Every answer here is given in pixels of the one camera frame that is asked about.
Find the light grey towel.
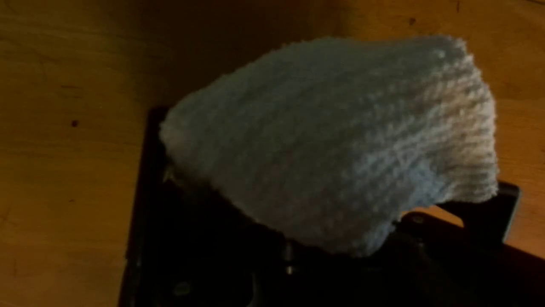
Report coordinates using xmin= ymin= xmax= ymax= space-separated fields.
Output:
xmin=157 ymin=35 xmax=503 ymax=260

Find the black perforated box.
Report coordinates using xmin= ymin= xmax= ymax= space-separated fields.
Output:
xmin=118 ymin=105 xmax=545 ymax=307

